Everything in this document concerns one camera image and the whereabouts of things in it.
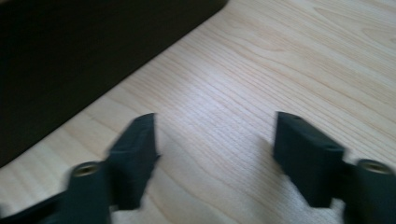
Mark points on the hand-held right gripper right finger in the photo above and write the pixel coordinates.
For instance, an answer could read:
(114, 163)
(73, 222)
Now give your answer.
(306, 158)

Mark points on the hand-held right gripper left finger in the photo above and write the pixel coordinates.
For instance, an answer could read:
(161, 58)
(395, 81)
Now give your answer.
(132, 161)

